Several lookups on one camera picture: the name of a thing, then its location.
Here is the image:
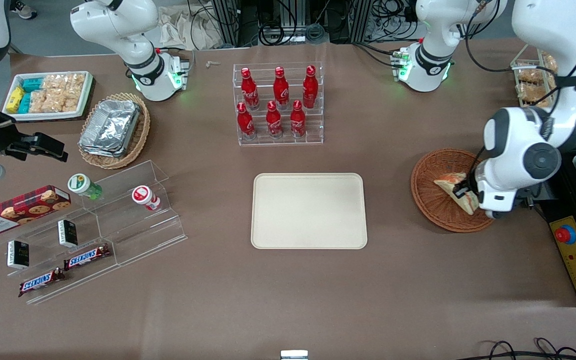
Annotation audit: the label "triangular sandwich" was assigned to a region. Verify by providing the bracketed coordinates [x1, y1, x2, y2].
[433, 172, 480, 216]

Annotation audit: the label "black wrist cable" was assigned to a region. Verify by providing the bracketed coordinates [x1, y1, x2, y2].
[469, 144, 487, 177]

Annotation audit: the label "black base cable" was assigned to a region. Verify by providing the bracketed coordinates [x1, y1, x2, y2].
[352, 41, 405, 69]

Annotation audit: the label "red emergency stop button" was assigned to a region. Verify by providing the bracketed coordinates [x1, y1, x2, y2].
[555, 225, 576, 245]

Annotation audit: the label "black platform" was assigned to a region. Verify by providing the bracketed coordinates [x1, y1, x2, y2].
[537, 142, 576, 224]

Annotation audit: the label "black floor cable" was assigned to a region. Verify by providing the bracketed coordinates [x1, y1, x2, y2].
[534, 337, 576, 360]
[467, 340, 537, 360]

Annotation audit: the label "light oval wicker basket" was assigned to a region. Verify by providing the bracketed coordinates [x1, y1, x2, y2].
[77, 92, 152, 170]

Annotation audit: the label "aluminium frame rack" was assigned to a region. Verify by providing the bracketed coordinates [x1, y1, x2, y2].
[210, 0, 250, 49]

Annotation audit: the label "red lid cup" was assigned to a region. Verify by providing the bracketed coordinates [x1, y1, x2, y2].
[131, 185, 162, 212]

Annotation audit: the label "small black white box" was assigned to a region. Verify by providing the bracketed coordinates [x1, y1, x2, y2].
[57, 219, 79, 249]
[6, 240, 31, 270]

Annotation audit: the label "clear rice cracker bag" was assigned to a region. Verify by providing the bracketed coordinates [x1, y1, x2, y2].
[42, 73, 87, 91]
[28, 89, 49, 114]
[47, 88, 83, 114]

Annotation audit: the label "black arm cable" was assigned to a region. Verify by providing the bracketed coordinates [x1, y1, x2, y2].
[465, 27, 576, 109]

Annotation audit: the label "brown round wicker basket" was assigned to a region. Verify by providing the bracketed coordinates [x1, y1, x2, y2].
[410, 148, 497, 234]

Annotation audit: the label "Snickers chocolate bar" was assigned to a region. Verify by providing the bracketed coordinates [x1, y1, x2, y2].
[62, 243, 112, 271]
[17, 267, 67, 298]

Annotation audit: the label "beige cloth bag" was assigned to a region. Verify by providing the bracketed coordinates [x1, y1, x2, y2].
[157, 4, 222, 51]

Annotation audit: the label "green lid cup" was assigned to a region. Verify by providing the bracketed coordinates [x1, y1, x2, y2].
[67, 173, 103, 201]

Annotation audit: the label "red cola bottle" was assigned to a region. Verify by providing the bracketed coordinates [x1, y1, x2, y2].
[302, 65, 319, 110]
[240, 67, 260, 111]
[273, 66, 291, 110]
[289, 99, 307, 138]
[265, 100, 284, 139]
[236, 102, 256, 140]

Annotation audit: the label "yellow snack packet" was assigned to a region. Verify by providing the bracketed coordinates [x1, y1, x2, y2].
[5, 85, 26, 114]

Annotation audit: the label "red tartan cookie box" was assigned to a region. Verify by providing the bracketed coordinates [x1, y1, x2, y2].
[0, 184, 73, 237]

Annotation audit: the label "clear acrylic bottle rack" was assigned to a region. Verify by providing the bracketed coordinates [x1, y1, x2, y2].
[232, 61, 325, 147]

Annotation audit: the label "beige plastic tray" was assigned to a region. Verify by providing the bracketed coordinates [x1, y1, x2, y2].
[251, 172, 369, 250]

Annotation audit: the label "white rectangular snack tray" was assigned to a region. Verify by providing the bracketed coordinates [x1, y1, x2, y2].
[0, 70, 94, 121]

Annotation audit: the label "clear acrylic stepped shelf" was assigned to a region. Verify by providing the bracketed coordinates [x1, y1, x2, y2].
[0, 159, 188, 306]

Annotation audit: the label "stacked aluminium foil containers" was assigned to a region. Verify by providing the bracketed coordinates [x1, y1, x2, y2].
[78, 98, 142, 159]

